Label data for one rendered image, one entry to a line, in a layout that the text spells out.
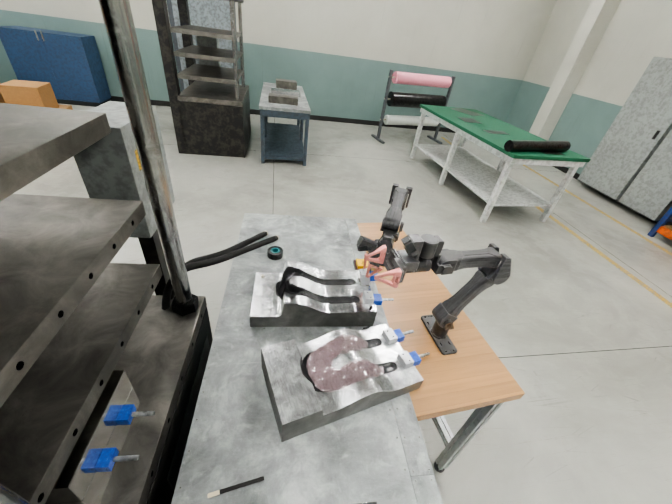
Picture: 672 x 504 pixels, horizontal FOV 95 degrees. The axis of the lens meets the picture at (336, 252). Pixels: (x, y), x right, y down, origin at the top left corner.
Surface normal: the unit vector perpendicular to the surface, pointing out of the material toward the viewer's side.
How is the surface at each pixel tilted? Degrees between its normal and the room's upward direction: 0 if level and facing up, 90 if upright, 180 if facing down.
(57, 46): 90
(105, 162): 90
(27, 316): 0
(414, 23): 90
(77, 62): 90
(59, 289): 0
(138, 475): 0
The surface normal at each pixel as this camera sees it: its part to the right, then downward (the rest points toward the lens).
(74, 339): 0.12, -0.80
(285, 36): 0.15, 0.60
